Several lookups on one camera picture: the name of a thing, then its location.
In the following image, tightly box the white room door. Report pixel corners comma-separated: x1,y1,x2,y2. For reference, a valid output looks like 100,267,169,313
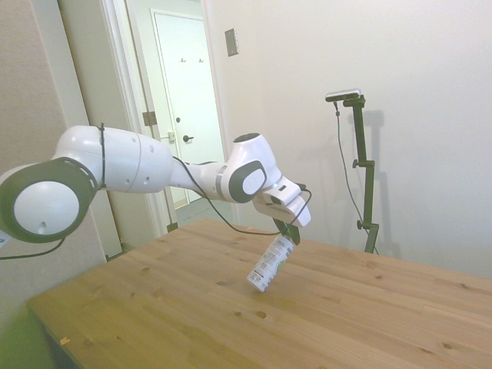
152,10,226,211

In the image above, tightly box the clear bottle with green cap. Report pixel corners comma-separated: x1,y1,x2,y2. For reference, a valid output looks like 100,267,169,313
246,234,296,294

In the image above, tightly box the grey wall plate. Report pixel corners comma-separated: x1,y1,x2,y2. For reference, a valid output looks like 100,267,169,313
224,27,240,58

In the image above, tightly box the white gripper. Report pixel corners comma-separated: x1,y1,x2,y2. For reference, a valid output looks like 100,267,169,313
253,190,313,246

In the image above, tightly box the white door frame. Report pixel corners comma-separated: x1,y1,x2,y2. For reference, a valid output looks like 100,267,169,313
100,0,241,263

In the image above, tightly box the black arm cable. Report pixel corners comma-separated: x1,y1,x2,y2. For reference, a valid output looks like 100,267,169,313
0,122,313,261

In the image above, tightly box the silver stereo camera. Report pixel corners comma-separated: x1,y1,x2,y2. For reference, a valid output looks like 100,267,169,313
324,88,363,104

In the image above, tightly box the black jointed camera stand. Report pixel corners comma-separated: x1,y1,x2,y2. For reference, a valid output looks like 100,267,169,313
341,95,381,255

